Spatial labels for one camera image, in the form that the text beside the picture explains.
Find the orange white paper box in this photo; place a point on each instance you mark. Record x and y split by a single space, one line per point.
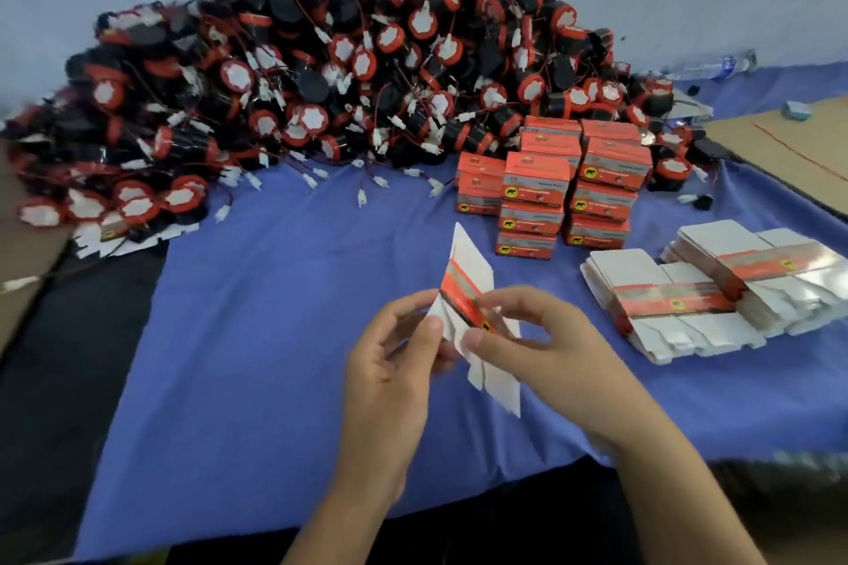
616 166
479 201
612 130
554 137
596 235
603 202
527 246
533 219
537 182
464 280
481 170

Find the small light blue object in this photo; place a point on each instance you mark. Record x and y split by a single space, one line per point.
798 110

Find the person's right hand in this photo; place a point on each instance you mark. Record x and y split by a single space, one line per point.
570 366

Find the pile of black red buzzers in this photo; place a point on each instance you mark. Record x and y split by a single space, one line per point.
292 68

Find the clear plastic bottle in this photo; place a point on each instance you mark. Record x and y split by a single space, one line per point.
716 65

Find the blue cloth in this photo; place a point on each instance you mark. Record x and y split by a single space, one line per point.
239 359

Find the stack of paper boxes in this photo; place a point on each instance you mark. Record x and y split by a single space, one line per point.
722 287

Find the person's left forearm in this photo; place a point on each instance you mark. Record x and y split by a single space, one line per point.
345 532

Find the person's left hand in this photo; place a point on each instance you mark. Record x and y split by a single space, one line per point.
391 412

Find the brown cardboard sheet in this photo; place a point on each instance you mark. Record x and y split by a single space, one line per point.
24 267
802 148

